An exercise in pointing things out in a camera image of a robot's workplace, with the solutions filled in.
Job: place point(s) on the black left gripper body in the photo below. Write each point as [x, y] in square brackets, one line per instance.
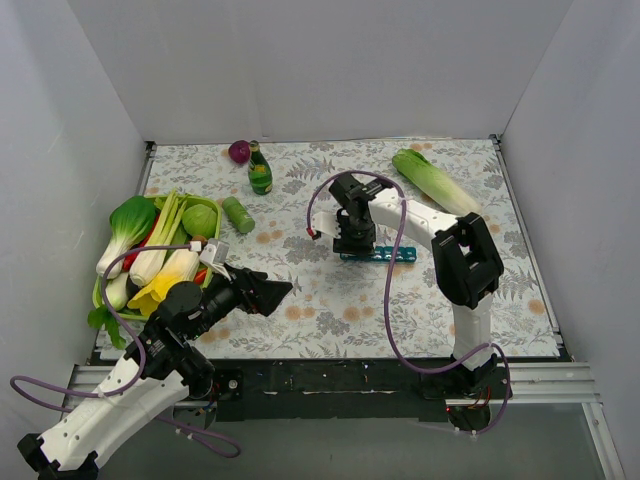
[248, 288]

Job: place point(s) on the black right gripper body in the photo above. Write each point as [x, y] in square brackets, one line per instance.
[356, 247]

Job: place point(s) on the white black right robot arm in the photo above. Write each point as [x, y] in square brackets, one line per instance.
[466, 261]

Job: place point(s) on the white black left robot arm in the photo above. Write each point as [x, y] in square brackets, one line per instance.
[159, 368]

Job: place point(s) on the yellow white cabbage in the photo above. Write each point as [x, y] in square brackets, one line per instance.
[165, 280]

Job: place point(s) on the celery stalk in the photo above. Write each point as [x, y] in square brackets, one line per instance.
[149, 262]

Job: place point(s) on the floral patterned table mat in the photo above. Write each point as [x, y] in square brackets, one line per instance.
[354, 309]

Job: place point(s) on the small bok choy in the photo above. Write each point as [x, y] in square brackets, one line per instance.
[116, 291]

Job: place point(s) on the green plastic tray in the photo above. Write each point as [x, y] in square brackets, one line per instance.
[180, 237]

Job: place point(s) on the red chili pepper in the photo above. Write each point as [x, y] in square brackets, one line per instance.
[129, 259]

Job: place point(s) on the green cylindrical bottle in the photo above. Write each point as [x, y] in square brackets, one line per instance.
[238, 215]

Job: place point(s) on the napa cabbage on table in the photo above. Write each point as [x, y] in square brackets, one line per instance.
[435, 183]

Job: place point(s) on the round green cabbage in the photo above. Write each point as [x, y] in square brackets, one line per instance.
[200, 220]

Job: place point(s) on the green glass bottle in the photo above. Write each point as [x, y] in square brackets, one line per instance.
[259, 171]

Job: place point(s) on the purple onion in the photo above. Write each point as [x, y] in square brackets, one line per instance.
[239, 152]

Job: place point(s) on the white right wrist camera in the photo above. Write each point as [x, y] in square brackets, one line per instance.
[324, 223]

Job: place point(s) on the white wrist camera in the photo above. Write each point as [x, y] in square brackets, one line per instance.
[214, 254]
[324, 223]

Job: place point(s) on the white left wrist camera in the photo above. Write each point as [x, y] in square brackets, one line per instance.
[214, 254]

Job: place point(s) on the black table front rail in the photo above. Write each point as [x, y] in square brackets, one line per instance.
[312, 389]

